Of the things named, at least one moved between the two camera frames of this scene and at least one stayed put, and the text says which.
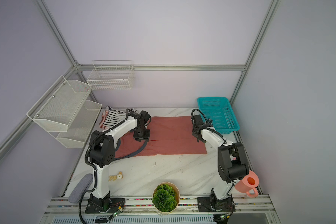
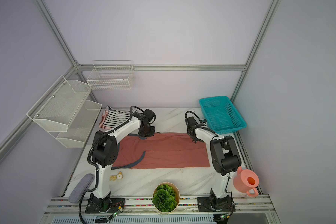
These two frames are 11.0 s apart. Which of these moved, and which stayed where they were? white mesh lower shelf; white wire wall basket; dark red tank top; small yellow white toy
Moved: dark red tank top
Stayed: small yellow white toy; white mesh lower shelf; white wire wall basket
